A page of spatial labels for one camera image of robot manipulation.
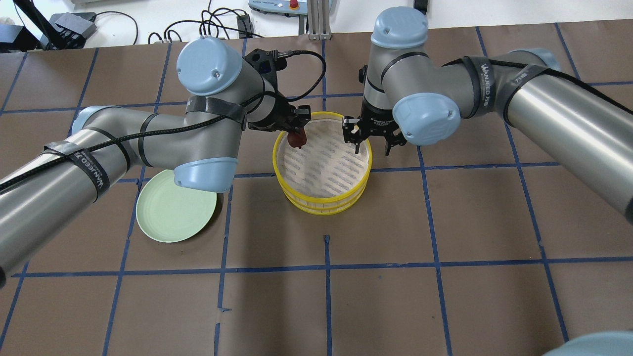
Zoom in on brown steamed bun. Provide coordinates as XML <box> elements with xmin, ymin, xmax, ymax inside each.
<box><xmin>287</xmin><ymin>128</ymin><xmax>307</xmax><ymax>149</ymax></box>

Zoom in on black box on floor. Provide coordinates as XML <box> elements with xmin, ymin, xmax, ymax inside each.
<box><xmin>49</xmin><ymin>13</ymin><xmax>96</xmax><ymax>39</ymax></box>

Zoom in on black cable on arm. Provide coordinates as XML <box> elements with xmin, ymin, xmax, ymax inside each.
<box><xmin>0</xmin><ymin>48</ymin><xmax>328</xmax><ymax>193</ymax></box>

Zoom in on yellow steamer basket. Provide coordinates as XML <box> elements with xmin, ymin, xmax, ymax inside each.
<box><xmin>272</xmin><ymin>111</ymin><xmax>373</xmax><ymax>204</ymax></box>
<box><xmin>277</xmin><ymin>178</ymin><xmax>368</xmax><ymax>216</ymax></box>

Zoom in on light green plate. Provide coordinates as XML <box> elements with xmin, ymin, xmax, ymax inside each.
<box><xmin>136</xmin><ymin>171</ymin><xmax>218</xmax><ymax>243</ymax></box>

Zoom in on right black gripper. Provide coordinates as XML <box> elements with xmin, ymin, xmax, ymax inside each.
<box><xmin>342</xmin><ymin>99</ymin><xmax>407</xmax><ymax>156</ymax></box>

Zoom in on teach pendant with red button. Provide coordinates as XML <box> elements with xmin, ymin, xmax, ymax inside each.
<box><xmin>247</xmin><ymin>0</ymin><xmax>310</xmax><ymax>17</ymax></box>

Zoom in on aluminium frame post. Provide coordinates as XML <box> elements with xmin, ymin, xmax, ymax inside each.
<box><xmin>307</xmin><ymin>0</ymin><xmax>333</xmax><ymax>41</ymax></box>

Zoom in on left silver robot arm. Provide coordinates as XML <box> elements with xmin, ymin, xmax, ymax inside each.
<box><xmin>0</xmin><ymin>38</ymin><xmax>311</xmax><ymax>286</ymax></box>

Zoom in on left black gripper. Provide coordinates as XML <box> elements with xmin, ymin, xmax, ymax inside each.
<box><xmin>247</xmin><ymin>94</ymin><xmax>312</xmax><ymax>139</ymax></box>

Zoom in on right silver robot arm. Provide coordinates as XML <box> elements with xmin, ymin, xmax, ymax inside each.
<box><xmin>342</xmin><ymin>6</ymin><xmax>633</xmax><ymax>222</ymax></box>

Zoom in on black cables behind table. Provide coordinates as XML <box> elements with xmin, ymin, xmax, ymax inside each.
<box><xmin>94</xmin><ymin>0</ymin><xmax>263</xmax><ymax>45</ymax></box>

